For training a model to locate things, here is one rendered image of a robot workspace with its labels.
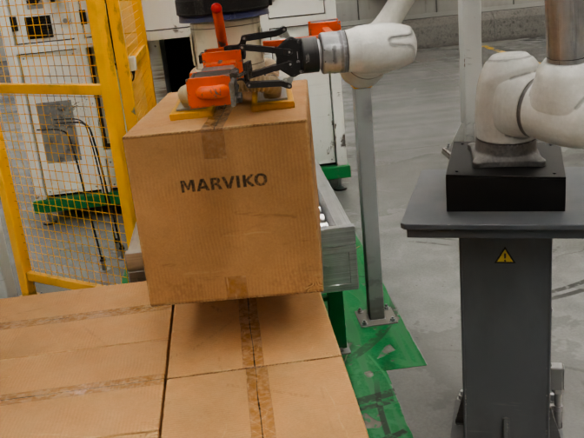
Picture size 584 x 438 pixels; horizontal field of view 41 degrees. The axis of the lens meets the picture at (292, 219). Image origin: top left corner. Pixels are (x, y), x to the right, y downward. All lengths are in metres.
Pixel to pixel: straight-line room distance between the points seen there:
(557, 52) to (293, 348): 0.90
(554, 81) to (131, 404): 1.17
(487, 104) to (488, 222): 0.30
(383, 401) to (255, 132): 1.24
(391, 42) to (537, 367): 1.02
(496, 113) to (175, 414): 1.06
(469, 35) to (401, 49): 3.64
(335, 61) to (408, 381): 1.38
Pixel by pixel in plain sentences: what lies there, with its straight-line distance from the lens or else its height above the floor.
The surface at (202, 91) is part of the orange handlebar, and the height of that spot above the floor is 1.21.
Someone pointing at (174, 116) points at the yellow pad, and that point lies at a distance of 1.83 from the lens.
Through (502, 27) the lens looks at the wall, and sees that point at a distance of 11.62.
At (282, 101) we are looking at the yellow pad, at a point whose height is 1.09.
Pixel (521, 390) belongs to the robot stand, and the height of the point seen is 0.22.
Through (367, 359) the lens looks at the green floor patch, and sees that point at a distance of 2.89.
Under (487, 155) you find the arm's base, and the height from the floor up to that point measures 0.87.
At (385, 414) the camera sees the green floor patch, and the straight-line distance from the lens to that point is 2.58.
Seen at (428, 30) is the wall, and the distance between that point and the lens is 11.31.
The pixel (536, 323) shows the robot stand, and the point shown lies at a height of 0.42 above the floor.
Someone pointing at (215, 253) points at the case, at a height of 0.79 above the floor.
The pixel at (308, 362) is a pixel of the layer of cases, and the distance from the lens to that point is 1.77.
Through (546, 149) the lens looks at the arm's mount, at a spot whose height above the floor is 0.85.
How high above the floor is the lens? 1.41
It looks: 19 degrees down
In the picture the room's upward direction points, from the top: 6 degrees counter-clockwise
